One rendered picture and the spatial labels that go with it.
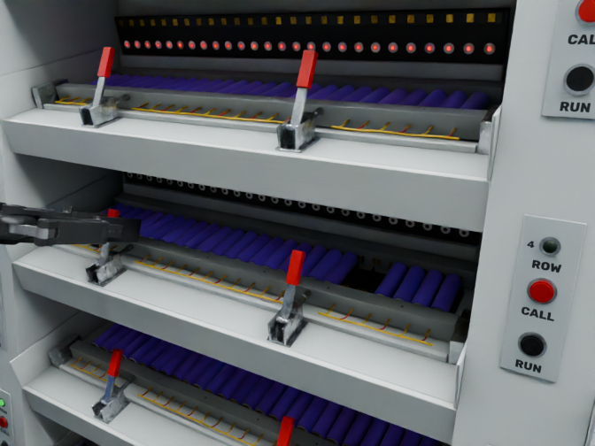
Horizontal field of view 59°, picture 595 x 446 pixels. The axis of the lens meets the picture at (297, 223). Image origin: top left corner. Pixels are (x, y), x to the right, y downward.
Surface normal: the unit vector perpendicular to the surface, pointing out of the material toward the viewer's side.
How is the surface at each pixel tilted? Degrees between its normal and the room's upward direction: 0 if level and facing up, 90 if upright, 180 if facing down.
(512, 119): 90
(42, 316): 90
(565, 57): 90
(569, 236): 90
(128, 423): 17
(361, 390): 107
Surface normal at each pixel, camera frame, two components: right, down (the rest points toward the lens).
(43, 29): 0.87, 0.17
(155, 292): -0.09, -0.88
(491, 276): -0.50, 0.18
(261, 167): -0.49, 0.46
